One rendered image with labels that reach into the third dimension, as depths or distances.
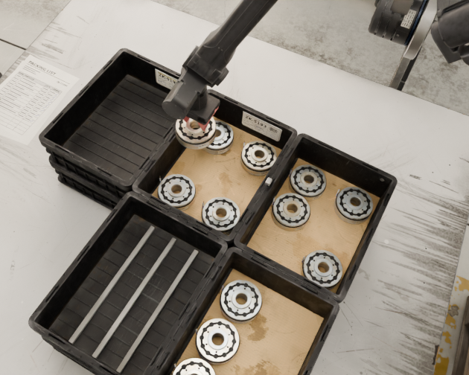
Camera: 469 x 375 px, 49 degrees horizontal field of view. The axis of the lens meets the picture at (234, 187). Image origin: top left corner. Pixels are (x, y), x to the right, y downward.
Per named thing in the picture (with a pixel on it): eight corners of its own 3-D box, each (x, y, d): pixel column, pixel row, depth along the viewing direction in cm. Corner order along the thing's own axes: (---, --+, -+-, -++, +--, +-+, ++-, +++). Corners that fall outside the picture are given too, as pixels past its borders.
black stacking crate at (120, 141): (126, 73, 167) (122, 47, 157) (206, 111, 161) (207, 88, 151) (47, 161, 149) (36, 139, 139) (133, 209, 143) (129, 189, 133)
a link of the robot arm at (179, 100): (231, 67, 109) (199, 42, 107) (208, 107, 104) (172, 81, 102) (209, 90, 119) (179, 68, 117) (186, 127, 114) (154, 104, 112)
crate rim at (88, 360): (129, 193, 135) (129, 188, 132) (230, 247, 129) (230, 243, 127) (27, 327, 116) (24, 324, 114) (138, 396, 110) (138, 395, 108)
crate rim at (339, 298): (298, 135, 147) (300, 130, 145) (396, 182, 142) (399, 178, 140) (230, 247, 129) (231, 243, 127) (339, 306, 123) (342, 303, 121)
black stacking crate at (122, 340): (133, 210, 143) (129, 190, 133) (227, 262, 137) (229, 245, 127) (39, 336, 124) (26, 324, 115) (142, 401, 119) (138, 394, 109)
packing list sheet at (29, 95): (24, 53, 183) (24, 52, 182) (82, 76, 179) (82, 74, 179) (-35, 120, 167) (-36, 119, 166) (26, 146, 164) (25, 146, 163)
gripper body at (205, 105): (206, 123, 121) (206, 105, 115) (170, 106, 123) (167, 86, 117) (220, 104, 124) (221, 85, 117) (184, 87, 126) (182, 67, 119)
